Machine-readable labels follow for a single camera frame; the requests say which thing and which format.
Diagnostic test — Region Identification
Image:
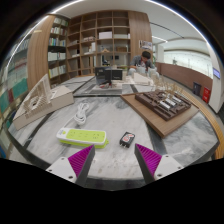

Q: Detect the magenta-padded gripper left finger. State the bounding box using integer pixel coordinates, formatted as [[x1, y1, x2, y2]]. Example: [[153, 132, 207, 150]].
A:
[[45, 144, 97, 188]]

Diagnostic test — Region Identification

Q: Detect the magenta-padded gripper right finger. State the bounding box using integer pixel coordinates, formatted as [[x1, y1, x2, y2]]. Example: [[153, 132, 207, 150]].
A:
[[133, 143, 185, 185]]

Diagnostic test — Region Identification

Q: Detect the small black charger block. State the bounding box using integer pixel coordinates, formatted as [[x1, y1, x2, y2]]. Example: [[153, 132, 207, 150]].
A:
[[118, 131, 137, 150]]

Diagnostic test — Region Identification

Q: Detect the green and white power strip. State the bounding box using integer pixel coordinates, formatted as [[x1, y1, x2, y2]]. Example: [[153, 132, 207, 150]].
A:
[[55, 127, 110, 150]]

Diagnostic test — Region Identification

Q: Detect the brown model on wooden board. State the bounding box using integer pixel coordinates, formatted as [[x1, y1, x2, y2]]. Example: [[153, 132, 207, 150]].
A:
[[120, 88, 201, 140]]

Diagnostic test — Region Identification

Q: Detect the large beige architectural model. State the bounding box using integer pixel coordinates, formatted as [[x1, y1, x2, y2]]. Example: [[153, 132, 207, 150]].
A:
[[12, 73, 75, 131]]

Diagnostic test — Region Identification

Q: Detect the small white architectural model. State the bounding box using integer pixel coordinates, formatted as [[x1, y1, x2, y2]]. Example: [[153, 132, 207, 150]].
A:
[[127, 71, 158, 89]]

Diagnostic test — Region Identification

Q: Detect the dark block model, grey base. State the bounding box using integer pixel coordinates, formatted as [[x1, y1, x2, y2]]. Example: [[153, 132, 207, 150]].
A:
[[89, 66, 125, 96]]

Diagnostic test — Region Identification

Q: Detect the glass-fronted bookshelf with books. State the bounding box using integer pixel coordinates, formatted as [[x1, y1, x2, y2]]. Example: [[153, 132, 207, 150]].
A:
[[0, 32, 32, 158]]

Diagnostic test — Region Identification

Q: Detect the person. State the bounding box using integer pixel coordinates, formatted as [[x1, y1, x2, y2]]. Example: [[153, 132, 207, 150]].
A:
[[127, 50, 156, 77]]

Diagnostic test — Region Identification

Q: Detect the dark bookshelf with books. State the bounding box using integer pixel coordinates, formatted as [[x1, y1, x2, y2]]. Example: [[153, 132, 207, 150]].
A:
[[47, 16, 71, 85]]

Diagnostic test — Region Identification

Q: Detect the wooden cubby shelf unit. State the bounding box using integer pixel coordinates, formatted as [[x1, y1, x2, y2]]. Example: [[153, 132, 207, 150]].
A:
[[66, 10, 132, 78]]

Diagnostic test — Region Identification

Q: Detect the short ceiling light strip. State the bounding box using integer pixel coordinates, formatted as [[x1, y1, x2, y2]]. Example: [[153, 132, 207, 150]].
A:
[[151, 34, 169, 44]]

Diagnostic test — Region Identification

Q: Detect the long curved ceiling light strip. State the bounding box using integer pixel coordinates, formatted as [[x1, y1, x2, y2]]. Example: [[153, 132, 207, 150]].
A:
[[5, 0, 215, 69]]

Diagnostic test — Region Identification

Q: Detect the white power strip cable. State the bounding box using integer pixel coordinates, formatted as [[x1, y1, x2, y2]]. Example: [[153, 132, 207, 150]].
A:
[[61, 101, 91, 133]]

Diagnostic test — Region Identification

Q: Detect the framed wall picture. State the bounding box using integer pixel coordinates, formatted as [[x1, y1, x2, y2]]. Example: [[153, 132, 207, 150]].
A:
[[138, 39, 154, 51]]

